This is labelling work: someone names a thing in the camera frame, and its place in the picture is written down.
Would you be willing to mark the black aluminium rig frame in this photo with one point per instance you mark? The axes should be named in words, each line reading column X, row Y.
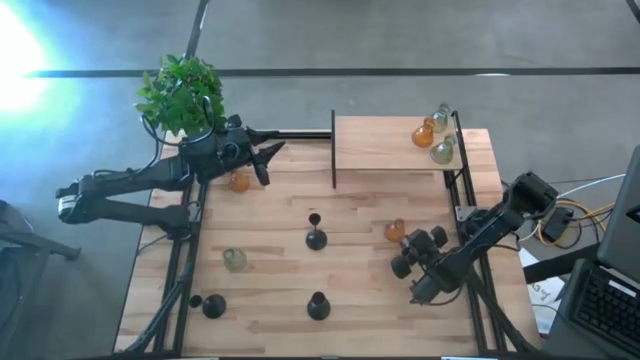
column 474, row 310
column 193, row 250

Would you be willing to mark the black metal bar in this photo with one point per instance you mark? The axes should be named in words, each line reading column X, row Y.
column 555, row 267

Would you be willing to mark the black floor tape strip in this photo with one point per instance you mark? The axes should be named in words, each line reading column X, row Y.
column 197, row 25

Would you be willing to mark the white paper sheet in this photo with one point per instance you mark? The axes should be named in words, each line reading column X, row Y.
column 542, row 295

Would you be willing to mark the black power adapter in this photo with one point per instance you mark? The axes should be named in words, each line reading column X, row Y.
column 557, row 225

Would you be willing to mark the tall black metal candlestick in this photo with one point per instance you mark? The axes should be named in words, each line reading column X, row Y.
column 318, row 307

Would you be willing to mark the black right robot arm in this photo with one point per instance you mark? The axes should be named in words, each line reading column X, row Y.
column 500, row 220

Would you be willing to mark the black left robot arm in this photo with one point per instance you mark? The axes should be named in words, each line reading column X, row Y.
column 125, row 182

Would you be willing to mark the green potted plant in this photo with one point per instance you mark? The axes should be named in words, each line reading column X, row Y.
column 175, row 95

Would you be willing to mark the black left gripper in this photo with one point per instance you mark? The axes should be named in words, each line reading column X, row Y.
column 215, row 155

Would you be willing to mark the grey laptop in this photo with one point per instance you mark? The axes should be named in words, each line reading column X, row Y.
column 610, row 305

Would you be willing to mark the amber ribbed glass candle holder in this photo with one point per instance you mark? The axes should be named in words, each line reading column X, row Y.
column 393, row 232
column 423, row 137
column 239, row 182

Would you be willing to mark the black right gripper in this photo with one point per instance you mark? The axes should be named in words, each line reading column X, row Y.
column 422, row 257

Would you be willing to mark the wooden shelf with black frame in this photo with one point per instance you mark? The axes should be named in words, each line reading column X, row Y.
column 375, row 145

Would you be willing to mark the clear ribbed glass candle holder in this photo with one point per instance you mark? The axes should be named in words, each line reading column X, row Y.
column 440, row 121
column 234, row 261
column 442, row 154

